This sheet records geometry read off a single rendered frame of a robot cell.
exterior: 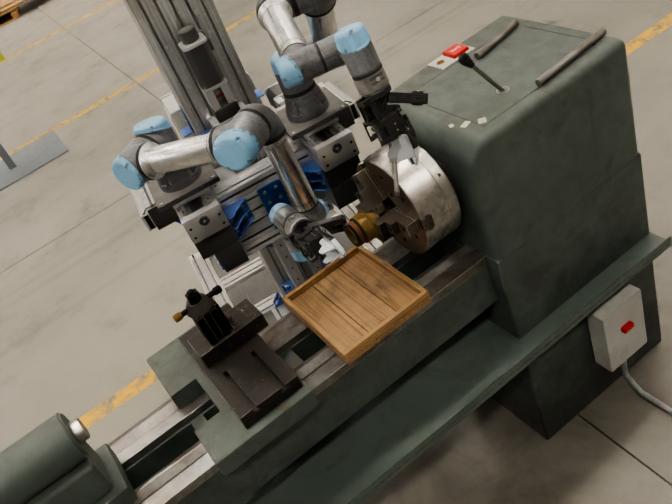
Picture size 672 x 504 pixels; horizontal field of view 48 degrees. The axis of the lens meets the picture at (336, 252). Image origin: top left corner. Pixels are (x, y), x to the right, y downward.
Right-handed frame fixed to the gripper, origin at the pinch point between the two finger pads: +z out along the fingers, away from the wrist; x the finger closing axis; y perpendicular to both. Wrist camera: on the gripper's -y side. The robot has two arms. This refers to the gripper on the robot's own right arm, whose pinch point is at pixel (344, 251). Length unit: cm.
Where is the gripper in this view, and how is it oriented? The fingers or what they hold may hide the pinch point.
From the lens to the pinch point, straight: 205.8
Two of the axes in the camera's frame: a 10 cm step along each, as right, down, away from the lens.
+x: -3.3, -7.4, -5.9
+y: -7.9, 5.6, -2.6
